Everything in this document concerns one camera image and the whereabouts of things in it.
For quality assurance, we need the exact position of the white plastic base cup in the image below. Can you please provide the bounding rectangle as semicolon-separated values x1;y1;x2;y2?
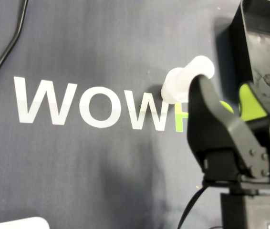
160;67;192;105

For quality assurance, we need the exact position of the white desk lamp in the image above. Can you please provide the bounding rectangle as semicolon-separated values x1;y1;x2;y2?
0;216;50;229

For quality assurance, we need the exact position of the dark mat with WOWROBO print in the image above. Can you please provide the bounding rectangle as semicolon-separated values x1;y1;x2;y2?
0;0;270;229

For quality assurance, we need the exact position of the black plastic tray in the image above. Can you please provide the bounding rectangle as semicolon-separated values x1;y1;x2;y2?
229;0;270;113

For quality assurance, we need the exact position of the thin black gripper servo cable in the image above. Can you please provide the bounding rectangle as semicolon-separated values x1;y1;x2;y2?
179;182;212;229

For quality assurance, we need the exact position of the white plastic cylinder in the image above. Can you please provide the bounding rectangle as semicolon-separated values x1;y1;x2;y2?
182;55;216;82

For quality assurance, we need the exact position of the thick black cable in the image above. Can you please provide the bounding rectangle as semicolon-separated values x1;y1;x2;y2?
0;0;29;103

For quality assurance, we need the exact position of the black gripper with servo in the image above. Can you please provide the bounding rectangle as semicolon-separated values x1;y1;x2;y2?
187;75;270;191

